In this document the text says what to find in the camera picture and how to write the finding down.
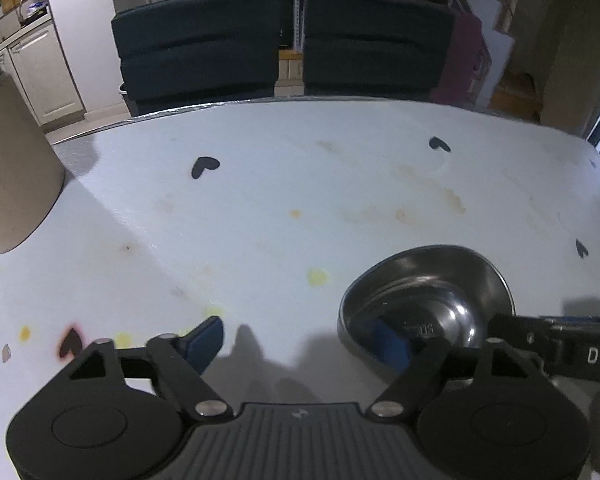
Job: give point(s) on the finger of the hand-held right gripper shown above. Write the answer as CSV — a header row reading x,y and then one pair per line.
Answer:
x,y
515,327

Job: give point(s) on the oval stainless steel bowl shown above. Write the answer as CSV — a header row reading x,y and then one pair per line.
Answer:
x,y
430,280

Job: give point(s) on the beige and steel kettle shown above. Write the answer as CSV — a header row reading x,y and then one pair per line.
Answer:
x,y
15,175

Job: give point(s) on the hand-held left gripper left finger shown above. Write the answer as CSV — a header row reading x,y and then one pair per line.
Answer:
x,y
202,342

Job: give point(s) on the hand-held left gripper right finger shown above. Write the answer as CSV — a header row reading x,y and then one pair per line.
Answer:
x,y
392,345

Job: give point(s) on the white kitchen cabinet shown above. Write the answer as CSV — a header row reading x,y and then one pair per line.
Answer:
x,y
45,75

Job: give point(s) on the dark blue chair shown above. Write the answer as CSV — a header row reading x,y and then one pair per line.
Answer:
x,y
200,50
380,45

